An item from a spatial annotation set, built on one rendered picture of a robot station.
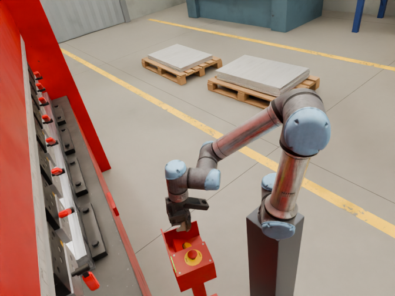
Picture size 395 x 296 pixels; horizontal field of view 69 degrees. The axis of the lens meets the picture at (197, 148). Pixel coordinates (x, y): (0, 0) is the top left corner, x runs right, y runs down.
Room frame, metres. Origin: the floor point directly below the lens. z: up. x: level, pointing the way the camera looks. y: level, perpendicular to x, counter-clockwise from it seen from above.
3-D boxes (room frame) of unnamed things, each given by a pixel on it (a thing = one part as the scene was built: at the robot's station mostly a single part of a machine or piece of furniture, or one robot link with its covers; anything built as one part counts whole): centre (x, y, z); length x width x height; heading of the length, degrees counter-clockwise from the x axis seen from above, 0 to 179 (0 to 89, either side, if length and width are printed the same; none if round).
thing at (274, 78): (3.46, -0.97, 0.21); 1.03 x 0.64 x 0.13; 37
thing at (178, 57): (4.70, 0.05, 0.17); 1.01 x 0.64 x 0.06; 32
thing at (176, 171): (0.77, 0.09, 1.14); 0.09 x 0.08 x 0.11; 74
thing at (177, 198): (0.76, 0.10, 1.06); 0.08 x 0.08 x 0.05
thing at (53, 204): (0.57, 0.46, 1.26); 0.15 x 0.09 x 0.17; 22
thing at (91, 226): (0.81, 0.49, 0.89); 0.30 x 0.05 x 0.03; 22
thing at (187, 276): (0.71, 0.11, 0.75); 0.20 x 0.16 x 0.18; 14
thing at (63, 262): (0.39, 0.38, 1.26); 0.15 x 0.09 x 0.17; 22
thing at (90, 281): (0.39, 0.32, 1.20); 0.04 x 0.02 x 0.10; 112
